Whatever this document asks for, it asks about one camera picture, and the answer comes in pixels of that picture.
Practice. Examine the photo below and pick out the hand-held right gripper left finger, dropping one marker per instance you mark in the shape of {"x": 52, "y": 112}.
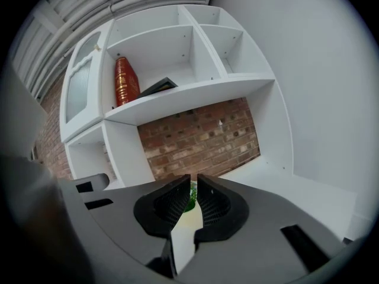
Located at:
{"x": 124, "y": 211}

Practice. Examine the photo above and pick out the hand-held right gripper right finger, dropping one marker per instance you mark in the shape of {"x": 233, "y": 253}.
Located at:
{"x": 260, "y": 226}

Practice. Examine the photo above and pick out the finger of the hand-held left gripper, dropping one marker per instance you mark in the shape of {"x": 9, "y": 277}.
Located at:
{"x": 99, "y": 180}

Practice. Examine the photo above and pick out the dark picture frame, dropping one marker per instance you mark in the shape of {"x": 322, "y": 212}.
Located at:
{"x": 161, "y": 85}

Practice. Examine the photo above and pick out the white desk with shelving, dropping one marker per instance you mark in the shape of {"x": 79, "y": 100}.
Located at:
{"x": 311, "y": 200}

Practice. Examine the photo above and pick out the small green potted plant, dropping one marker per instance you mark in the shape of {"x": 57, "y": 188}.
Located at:
{"x": 193, "y": 192}

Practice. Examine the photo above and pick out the ribbed glass cabinet door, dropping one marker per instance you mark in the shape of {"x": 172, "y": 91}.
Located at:
{"x": 78, "y": 93}

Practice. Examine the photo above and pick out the red hardcover book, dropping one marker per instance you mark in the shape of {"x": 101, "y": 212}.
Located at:
{"x": 125, "y": 83}

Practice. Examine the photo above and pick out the gold door knob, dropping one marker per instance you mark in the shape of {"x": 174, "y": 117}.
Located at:
{"x": 96, "y": 47}

